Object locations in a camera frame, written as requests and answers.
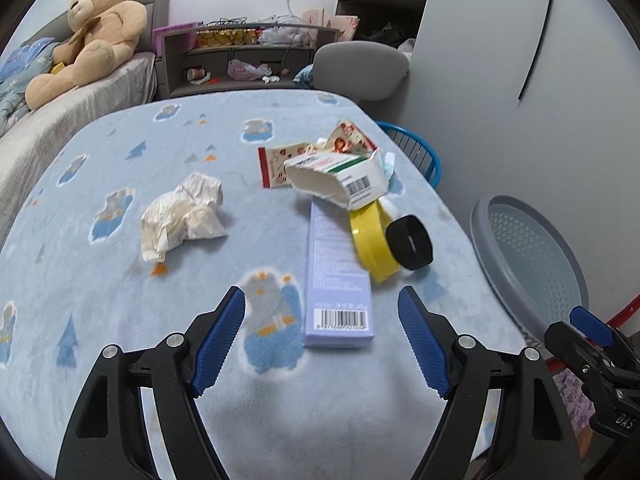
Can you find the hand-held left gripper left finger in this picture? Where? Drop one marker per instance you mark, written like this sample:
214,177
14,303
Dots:
222,335

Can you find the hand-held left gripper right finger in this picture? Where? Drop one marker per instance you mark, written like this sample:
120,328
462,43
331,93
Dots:
422,345

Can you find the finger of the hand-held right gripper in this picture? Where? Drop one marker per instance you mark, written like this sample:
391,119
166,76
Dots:
590,322
575,350

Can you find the grey perforated basket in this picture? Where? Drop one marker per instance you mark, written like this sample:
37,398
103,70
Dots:
530,260

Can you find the yellow tape roll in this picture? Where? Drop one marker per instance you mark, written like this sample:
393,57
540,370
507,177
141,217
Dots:
370,245

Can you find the long purple box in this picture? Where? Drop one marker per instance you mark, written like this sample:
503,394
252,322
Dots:
335,270

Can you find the white paper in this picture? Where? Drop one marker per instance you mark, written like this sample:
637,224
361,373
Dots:
175,215

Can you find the white round cap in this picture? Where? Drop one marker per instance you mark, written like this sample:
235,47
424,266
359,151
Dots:
387,206

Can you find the red patterned snack wrapper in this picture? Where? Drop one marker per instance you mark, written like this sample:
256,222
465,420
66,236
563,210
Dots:
272,165

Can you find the light blue wipes packet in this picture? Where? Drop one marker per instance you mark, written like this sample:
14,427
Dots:
389,165

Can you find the torn white carton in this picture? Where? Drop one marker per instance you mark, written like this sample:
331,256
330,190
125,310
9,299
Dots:
345,170

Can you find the red hoop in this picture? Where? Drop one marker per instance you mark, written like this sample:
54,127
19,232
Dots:
625,312

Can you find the purple floral cloth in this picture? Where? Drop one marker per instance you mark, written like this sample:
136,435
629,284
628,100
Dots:
575,395

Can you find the printed blue blanket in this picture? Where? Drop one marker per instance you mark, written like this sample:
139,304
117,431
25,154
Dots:
125,285

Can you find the paper cup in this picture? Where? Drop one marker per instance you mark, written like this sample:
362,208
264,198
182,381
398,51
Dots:
197,75

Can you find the pink plastic bag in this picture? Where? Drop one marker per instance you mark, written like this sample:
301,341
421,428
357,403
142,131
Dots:
245,70

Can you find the teal cloth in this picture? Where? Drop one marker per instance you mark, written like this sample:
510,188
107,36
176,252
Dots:
304,77

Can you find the grey bed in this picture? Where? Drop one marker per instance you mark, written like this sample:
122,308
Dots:
75,105

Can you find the grey shelf unit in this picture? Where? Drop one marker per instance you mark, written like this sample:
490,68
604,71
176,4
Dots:
175,60

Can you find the grey chair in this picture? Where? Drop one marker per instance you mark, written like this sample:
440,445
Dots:
360,70

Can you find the gold packets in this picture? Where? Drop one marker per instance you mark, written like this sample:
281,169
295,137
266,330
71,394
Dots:
225,37

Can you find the pink storage box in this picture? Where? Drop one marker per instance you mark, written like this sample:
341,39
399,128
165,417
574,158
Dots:
159,42

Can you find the white plastic bags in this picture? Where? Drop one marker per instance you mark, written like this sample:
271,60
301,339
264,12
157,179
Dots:
285,32

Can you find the white wardrobe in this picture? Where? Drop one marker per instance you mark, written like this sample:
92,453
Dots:
475,35

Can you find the small yellow toy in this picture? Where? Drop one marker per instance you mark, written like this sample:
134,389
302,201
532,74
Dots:
57,68

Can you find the pink patterned box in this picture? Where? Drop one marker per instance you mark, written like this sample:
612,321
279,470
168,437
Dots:
344,29

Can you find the small pink box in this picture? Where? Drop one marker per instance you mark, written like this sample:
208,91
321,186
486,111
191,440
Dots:
314,16

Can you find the tan teddy bear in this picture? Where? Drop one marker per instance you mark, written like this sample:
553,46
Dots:
100,25

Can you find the blue printed quilt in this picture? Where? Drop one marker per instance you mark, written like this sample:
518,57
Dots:
20,70

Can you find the grey padded headboard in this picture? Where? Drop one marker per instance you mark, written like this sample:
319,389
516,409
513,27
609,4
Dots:
155,0

